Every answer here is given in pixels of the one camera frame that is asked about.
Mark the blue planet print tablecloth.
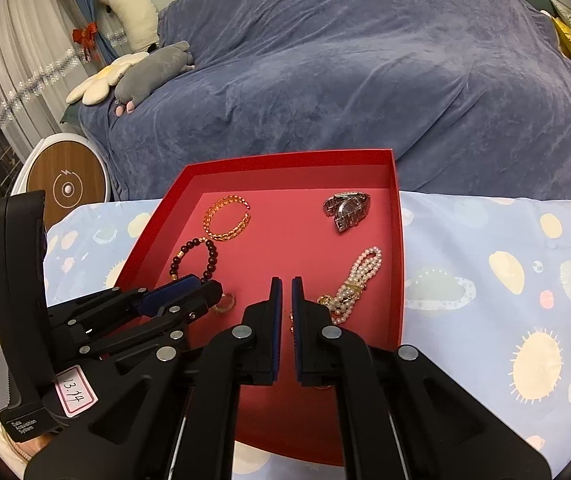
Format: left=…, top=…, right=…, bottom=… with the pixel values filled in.
left=42, top=190, right=571, bottom=480

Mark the red curtain tie bow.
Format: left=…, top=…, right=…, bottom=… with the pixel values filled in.
left=72, top=22, right=98, bottom=61

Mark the white long plush pillow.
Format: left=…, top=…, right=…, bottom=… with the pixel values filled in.
left=98, top=0, right=159, bottom=52

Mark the silver metal wristwatch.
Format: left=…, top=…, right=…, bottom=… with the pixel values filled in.
left=322, top=192, right=371, bottom=233

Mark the white flower cushion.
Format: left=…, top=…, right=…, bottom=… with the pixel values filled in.
left=65, top=52, right=149, bottom=106

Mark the white curtain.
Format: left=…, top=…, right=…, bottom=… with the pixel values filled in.
left=0, top=0, right=128, bottom=159

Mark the pearl bracelet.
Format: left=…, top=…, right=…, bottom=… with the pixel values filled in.
left=317, top=245, right=383, bottom=325

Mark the dark bead bracelet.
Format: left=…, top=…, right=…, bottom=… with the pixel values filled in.
left=168, top=237, right=220, bottom=283

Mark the blue velvet sofa cover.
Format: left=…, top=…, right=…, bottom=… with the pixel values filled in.
left=78, top=0, right=571, bottom=200

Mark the round wooden white device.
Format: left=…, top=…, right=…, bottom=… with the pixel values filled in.
left=11, top=133, right=112, bottom=229

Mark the gold bangle bracelet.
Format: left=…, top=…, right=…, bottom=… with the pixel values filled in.
left=202, top=194, right=252, bottom=242

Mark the red jewelry box tray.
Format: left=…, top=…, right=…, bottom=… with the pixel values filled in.
left=115, top=147, right=406, bottom=467

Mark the grey plush toy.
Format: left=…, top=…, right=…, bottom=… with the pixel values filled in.
left=114, top=40, right=196, bottom=117

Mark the white red label sticker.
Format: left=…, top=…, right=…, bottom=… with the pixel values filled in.
left=54, top=365, right=98, bottom=418

